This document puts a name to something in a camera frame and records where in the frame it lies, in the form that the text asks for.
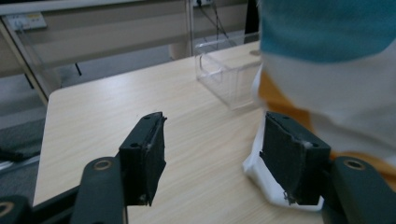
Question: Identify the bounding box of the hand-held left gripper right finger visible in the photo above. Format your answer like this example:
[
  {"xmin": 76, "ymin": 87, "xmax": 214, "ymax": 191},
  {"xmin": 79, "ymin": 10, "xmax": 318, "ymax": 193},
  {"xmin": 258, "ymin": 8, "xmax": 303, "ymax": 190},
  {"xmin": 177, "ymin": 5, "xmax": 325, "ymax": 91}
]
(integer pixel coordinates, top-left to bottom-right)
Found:
[{"xmin": 260, "ymin": 111, "xmax": 332, "ymax": 206}]

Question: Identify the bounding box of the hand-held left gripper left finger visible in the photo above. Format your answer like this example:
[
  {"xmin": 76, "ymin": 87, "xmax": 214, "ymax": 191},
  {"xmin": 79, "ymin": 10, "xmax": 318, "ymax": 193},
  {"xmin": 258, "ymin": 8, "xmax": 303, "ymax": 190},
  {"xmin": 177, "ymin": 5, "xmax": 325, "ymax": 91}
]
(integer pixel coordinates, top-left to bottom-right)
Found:
[{"xmin": 119, "ymin": 111, "xmax": 167, "ymax": 207}]

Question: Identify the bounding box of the white and green tote bag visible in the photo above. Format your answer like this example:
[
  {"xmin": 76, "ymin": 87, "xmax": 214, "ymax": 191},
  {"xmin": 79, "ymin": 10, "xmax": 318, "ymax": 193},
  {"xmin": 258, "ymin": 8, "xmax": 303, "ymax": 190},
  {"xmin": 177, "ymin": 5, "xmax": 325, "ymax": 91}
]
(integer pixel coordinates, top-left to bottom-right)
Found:
[{"xmin": 242, "ymin": 0, "xmax": 396, "ymax": 213}]

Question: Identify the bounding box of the clear plastic box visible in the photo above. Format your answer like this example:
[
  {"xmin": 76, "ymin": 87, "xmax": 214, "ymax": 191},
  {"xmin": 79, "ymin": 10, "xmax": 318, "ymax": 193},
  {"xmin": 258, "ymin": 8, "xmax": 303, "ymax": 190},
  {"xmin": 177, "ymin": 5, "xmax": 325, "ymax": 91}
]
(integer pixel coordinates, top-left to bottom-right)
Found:
[{"xmin": 194, "ymin": 40, "xmax": 264, "ymax": 111}]

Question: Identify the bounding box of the beige wooden desk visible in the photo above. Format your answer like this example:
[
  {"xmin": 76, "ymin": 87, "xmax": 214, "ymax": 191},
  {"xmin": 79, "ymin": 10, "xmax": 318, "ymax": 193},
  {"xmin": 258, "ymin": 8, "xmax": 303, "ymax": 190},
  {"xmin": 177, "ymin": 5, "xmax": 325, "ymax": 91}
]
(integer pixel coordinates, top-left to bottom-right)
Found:
[{"xmin": 0, "ymin": 0, "xmax": 250, "ymax": 106}]

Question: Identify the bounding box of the white power strip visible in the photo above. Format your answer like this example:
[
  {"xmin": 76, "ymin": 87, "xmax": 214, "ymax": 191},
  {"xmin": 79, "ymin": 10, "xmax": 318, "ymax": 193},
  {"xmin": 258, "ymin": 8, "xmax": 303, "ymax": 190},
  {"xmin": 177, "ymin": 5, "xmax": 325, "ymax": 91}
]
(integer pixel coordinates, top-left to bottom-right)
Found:
[{"xmin": 6, "ymin": 12, "xmax": 49, "ymax": 31}]

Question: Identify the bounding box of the black floor cables bundle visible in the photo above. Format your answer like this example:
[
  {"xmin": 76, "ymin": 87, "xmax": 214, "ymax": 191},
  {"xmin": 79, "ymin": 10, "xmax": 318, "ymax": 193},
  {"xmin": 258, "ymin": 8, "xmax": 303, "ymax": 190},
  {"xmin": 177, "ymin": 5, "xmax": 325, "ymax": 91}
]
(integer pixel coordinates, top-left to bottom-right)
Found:
[{"xmin": 197, "ymin": 0, "xmax": 238, "ymax": 48}]

